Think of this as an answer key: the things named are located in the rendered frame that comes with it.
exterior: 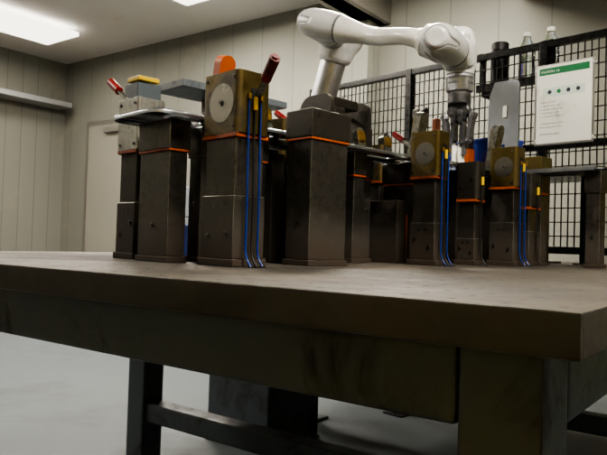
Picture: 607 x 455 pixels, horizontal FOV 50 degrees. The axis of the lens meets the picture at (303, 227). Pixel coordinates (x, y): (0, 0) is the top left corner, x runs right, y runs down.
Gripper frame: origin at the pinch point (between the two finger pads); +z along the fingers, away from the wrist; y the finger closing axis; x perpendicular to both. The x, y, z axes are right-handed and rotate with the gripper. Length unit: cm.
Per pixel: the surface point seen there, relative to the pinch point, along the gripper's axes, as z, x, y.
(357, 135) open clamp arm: -3.1, -34.5, -13.3
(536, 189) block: 11.2, 6.4, 23.7
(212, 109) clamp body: 5, -110, 16
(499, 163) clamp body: 4.8, -8.7, 19.5
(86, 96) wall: -146, 188, -663
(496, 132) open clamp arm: -4.9, -7.5, 17.7
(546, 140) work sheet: -12, 54, 4
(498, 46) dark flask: -54, 61, -21
